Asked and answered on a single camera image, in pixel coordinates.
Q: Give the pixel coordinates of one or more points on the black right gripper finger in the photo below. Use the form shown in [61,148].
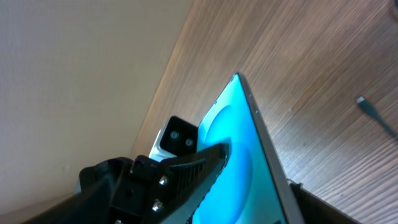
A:
[316,210]

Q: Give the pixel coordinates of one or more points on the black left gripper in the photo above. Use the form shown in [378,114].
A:
[123,190]

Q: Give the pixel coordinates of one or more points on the smartphone with blue screen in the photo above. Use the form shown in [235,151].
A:
[252,188]

